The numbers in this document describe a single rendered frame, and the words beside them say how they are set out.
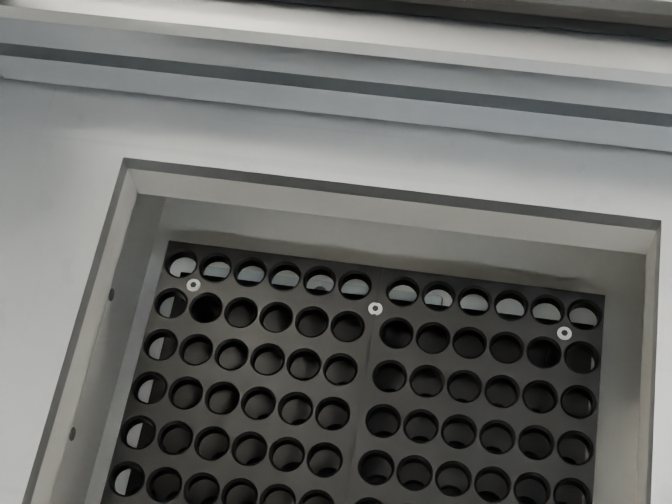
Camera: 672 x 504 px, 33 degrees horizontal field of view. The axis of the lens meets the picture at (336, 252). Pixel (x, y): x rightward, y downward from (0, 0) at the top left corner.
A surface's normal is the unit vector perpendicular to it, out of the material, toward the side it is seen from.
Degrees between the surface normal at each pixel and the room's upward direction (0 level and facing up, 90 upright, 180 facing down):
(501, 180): 0
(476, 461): 0
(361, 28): 0
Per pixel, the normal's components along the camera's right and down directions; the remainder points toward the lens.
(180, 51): -0.16, 0.88
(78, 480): 0.99, 0.12
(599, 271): -0.04, -0.46
